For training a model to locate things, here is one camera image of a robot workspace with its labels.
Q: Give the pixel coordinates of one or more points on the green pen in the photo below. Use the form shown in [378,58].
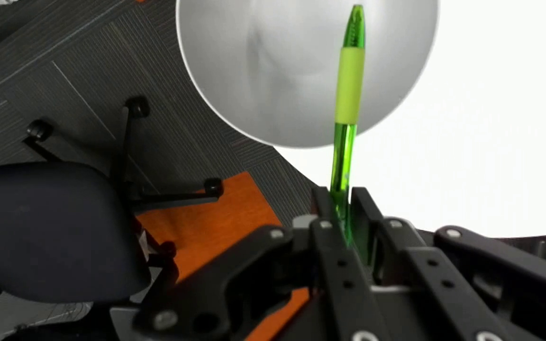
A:
[347,115]

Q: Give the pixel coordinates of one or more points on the black office chair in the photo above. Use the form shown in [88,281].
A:
[69,234]

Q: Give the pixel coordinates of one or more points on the grey bowl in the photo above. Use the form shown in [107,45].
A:
[270,67]

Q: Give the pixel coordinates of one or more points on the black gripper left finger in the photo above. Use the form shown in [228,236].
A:
[340,304]

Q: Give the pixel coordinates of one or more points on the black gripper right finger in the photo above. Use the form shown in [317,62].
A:
[442,304]

